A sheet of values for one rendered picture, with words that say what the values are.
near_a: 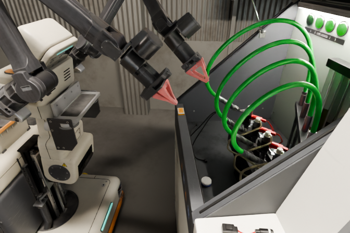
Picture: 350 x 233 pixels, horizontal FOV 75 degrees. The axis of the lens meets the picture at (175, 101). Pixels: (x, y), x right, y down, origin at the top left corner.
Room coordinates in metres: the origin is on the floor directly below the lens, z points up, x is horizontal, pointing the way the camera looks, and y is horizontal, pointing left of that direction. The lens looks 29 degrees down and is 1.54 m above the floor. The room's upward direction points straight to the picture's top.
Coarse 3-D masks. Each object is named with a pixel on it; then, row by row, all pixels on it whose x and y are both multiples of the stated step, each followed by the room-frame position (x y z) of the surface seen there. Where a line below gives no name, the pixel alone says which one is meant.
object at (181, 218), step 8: (176, 136) 0.96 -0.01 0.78; (176, 144) 0.96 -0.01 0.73; (176, 152) 0.96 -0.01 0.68; (176, 160) 0.96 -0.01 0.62; (176, 168) 0.95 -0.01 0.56; (176, 176) 0.95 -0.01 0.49; (176, 184) 0.95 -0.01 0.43; (176, 192) 0.95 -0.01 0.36; (176, 200) 0.94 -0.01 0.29; (176, 208) 0.94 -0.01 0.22; (184, 208) 0.55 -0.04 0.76; (176, 216) 0.94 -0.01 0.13; (184, 216) 0.54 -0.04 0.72; (184, 224) 0.54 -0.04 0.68; (184, 232) 0.53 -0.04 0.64
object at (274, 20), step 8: (256, 24) 0.73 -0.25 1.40; (264, 24) 0.73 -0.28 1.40; (296, 24) 0.74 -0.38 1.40; (240, 32) 0.73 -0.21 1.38; (304, 32) 0.74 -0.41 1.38; (232, 40) 0.73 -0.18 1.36; (312, 48) 0.74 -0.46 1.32; (216, 56) 0.72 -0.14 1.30; (208, 64) 0.72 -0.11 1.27; (208, 72) 0.72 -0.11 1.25; (208, 88) 0.72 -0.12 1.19; (304, 88) 0.75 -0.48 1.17
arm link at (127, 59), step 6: (132, 48) 0.60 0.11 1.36; (126, 54) 0.61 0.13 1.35; (132, 54) 0.61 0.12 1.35; (138, 54) 0.60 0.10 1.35; (120, 60) 0.61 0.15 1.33; (126, 60) 0.60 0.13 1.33; (132, 60) 0.60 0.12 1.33; (138, 60) 0.60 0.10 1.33; (144, 60) 0.62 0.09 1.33; (126, 66) 0.60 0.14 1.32; (132, 66) 0.59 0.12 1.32; (138, 66) 0.59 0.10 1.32; (144, 66) 0.61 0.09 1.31; (132, 72) 0.60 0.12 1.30; (138, 72) 0.60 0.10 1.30
